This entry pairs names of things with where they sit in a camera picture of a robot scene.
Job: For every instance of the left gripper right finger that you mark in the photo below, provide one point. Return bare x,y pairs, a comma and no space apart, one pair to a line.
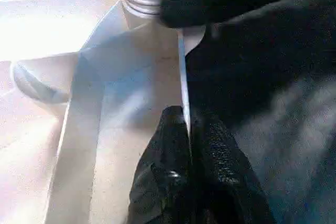
225,182

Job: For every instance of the white plastic table top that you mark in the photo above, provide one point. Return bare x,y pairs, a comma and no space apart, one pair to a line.
52,37

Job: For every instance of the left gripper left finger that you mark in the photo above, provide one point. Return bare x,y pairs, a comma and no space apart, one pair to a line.
162,176

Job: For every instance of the black mat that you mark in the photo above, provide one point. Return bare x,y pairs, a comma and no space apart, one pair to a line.
288,129

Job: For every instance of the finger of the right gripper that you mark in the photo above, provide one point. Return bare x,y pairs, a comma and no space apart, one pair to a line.
204,1

